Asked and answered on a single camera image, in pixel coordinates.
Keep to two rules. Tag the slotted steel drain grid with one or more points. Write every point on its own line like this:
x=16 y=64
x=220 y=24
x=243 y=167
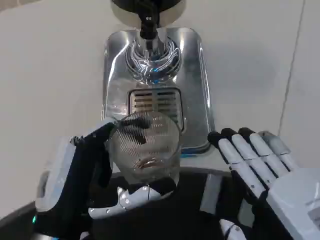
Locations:
x=165 y=102

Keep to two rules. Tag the clear ribbed glass cup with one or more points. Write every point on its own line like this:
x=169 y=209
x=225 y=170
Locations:
x=155 y=145

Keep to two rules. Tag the black robot torso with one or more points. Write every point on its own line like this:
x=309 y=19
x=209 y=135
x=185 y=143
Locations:
x=195 y=215

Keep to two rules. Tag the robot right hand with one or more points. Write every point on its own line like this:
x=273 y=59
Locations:
x=287 y=200

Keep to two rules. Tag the steel drip tray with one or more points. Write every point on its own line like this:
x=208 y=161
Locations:
x=192 y=75

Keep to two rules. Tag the drink dispenser with cream base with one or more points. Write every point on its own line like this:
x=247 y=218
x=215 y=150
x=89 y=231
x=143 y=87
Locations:
x=172 y=12

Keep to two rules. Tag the black dispenser tap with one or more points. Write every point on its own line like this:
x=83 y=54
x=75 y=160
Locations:
x=148 y=22

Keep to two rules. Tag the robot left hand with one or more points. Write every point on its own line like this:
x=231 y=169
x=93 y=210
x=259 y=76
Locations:
x=75 y=180

